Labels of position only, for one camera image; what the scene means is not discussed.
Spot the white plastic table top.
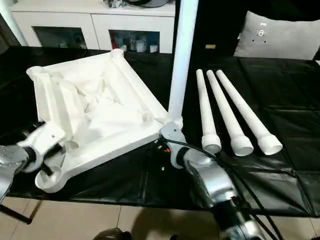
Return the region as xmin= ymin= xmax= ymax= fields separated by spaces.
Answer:
xmin=26 ymin=48 xmax=184 ymax=195

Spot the white plastic table leg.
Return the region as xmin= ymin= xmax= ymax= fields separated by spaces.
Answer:
xmin=167 ymin=0 xmax=200 ymax=129
xmin=195 ymin=69 xmax=223 ymax=155
xmin=205 ymin=69 xmax=255 ymax=157
xmin=215 ymin=69 xmax=284 ymax=156

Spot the black metal floor bar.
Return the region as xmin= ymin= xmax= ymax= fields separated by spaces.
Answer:
xmin=0 ymin=204 xmax=35 ymax=225

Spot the white glass-door cabinet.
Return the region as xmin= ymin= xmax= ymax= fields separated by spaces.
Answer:
xmin=10 ymin=0 xmax=177 ymax=53

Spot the black work mat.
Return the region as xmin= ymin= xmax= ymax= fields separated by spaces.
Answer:
xmin=0 ymin=46 xmax=320 ymax=218

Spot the dark round kitchen appliance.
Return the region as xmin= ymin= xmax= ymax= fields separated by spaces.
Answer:
xmin=127 ymin=0 xmax=171 ymax=8

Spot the grey white pillow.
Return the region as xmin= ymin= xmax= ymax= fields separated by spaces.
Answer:
xmin=233 ymin=11 xmax=320 ymax=61

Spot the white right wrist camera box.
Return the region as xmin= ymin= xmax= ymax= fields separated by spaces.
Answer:
xmin=158 ymin=122 xmax=189 ymax=170

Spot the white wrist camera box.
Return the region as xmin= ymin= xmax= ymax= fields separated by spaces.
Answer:
xmin=158 ymin=122 xmax=189 ymax=170
xmin=22 ymin=122 xmax=67 ymax=174

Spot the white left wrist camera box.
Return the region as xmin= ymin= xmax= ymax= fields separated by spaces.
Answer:
xmin=22 ymin=122 xmax=67 ymax=174

